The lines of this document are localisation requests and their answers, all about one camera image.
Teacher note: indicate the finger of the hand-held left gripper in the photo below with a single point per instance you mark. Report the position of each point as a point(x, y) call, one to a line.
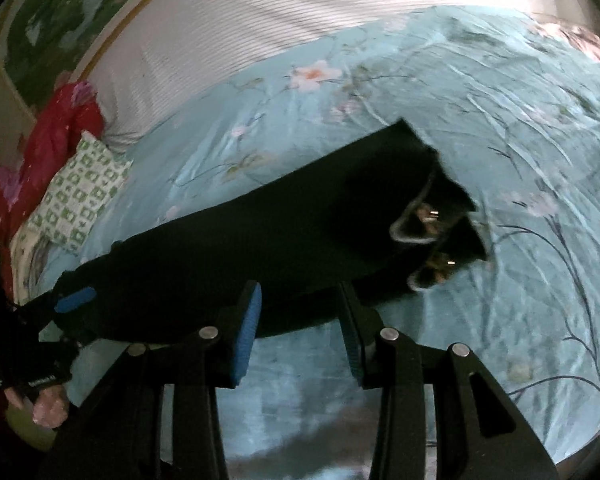
point(75, 300)

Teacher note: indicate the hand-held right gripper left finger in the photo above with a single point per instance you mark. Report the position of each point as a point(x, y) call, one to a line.
point(244, 335)

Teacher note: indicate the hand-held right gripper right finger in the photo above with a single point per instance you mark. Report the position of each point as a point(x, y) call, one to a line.
point(353, 342)

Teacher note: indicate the black pants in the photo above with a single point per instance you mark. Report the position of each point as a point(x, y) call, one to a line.
point(260, 240)

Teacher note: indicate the person's left hand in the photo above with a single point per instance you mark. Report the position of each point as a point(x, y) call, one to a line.
point(47, 407)

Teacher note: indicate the green white patterned pillow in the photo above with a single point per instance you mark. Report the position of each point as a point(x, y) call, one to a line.
point(80, 195)

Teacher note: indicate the red floral quilt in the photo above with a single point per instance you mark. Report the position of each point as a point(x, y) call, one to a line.
point(45, 135)

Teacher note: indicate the light blue floral bedsheet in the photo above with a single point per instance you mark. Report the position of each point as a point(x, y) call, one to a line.
point(340, 105)

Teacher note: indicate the white striped mattress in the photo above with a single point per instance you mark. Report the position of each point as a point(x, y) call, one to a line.
point(280, 5)

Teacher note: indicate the pink cloth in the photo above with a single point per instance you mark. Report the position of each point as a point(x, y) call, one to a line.
point(587, 42)

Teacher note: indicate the green wall mural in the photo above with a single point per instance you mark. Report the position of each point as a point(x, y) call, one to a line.
point(55, 20)

